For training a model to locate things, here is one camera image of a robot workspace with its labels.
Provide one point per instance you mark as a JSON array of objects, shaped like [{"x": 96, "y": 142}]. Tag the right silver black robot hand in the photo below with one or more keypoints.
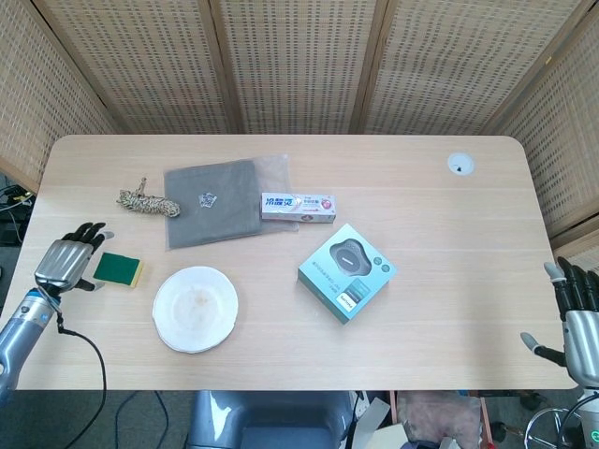
[{"x": 580, "y": 327}]

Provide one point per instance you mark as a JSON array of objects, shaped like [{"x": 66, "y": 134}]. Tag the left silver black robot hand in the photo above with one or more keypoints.
[{"x": 63, "y": 264}]

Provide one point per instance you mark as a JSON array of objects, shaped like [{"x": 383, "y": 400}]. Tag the green yellow sponge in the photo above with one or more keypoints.
[{"x": 117, "y": 269}]

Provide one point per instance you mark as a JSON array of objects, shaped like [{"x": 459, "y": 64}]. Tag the grey robot base body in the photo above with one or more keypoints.
[{"x": 267, "y": 421}]

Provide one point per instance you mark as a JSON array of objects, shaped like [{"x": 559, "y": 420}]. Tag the white paper plate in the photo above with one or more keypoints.
[{"x": 195, "y": 308}]

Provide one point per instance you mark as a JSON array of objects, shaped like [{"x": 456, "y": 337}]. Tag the chrome stool base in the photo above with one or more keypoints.
[{"x": 550, "y": 425}]

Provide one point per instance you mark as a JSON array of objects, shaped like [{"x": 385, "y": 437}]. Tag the grey cloth in clear bag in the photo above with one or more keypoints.
[{"x": 213, "y": 206}]

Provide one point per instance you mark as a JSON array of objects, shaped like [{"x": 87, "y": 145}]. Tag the pinkish plastic bag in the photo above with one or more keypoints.
[{"x": 440, "y": 416}]

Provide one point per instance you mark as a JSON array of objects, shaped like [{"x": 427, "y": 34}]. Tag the white cardboard piece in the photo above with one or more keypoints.
[{"x": 379, "y": 430}]

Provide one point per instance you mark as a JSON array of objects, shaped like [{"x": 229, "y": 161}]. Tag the teal speaker product box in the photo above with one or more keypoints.
[{"x": 348, "y": 276}]

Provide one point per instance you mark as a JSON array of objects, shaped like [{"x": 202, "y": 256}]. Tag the white toothpaste box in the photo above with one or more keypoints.
[{"x": 297, "y": 208}]

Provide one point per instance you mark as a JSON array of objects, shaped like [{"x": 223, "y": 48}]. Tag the woven bamboo folding screen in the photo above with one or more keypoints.
[{"x": 299, "y": 65}]

